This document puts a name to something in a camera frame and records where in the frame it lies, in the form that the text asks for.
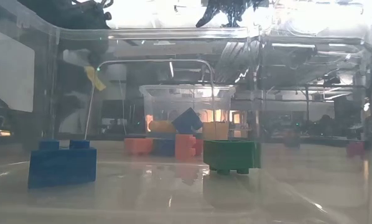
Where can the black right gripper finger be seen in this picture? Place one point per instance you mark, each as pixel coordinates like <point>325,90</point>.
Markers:
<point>209,15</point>

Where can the large yellow block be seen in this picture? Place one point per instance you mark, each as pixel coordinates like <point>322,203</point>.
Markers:
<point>215,130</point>
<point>161,126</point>

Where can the small green block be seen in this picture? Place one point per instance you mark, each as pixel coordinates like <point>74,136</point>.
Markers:
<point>232,155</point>

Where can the small blue block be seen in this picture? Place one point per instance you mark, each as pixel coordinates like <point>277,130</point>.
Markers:
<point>164,147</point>
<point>61,168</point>

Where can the yellow tape strip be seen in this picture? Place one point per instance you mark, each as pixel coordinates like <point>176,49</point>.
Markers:
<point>95,79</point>

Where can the white sheet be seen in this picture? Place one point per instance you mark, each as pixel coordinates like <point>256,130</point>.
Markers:
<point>8,71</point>

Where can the large dark blue block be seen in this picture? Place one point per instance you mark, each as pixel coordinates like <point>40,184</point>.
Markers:
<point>187,122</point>

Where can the small red block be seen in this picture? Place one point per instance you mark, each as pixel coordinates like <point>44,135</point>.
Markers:
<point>199,147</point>

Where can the small orange block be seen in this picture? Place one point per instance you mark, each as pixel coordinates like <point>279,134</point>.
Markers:
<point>138,146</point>
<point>184,147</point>

